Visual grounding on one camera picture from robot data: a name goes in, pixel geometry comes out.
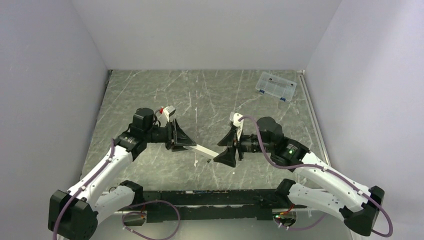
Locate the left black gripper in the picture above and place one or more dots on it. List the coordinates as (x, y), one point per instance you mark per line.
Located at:
(176, 138)

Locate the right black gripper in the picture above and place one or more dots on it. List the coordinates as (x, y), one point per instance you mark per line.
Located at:
(227, 156)

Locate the white remote control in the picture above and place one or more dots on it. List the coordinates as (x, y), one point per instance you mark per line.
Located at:
(203, 151)

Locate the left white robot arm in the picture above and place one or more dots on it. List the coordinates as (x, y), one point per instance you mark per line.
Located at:
(75, 214)

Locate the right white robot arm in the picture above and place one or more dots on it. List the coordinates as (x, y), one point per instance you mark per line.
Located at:
(356, 205)

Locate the clear plastic organizer box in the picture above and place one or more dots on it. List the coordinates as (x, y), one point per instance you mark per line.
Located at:
(276, 86)

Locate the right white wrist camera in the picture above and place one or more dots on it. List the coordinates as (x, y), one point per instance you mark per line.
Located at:
(235, 118)

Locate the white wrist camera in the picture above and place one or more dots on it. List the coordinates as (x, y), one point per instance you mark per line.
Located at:
(235, 118)
(165, 114)

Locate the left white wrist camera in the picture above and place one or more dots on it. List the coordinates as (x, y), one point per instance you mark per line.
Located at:
(165, 114)

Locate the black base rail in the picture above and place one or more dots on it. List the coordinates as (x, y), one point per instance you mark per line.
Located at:
(172, 205)

